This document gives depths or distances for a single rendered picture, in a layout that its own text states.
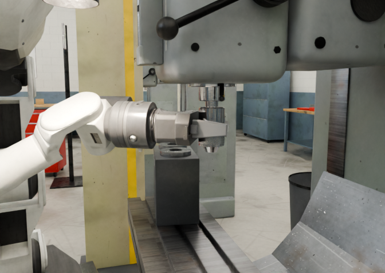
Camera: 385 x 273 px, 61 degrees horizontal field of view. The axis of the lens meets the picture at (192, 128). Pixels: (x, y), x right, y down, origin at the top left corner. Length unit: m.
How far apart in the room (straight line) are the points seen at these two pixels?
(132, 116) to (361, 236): 0.53
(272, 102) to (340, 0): 7.31
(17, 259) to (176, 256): 0.67
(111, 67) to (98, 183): 0.79
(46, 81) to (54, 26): 1.46
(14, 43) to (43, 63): 8.82
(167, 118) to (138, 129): 0.05
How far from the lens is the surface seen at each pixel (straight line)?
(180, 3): 0.49
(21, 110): 1.11
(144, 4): 0.56
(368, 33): 0.61
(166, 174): 0.89
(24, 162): 0.63
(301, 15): 0.55
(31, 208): 1.19
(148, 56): 0.55
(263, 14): 0.53
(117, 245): 2.54
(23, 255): 1.31
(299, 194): 2.47
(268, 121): 7.86
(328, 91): 0.91
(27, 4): 0.84
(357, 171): 0.85
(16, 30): 0.84
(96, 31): 2.31
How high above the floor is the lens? 1.30
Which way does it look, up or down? 7 degrees down
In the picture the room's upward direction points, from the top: straight up
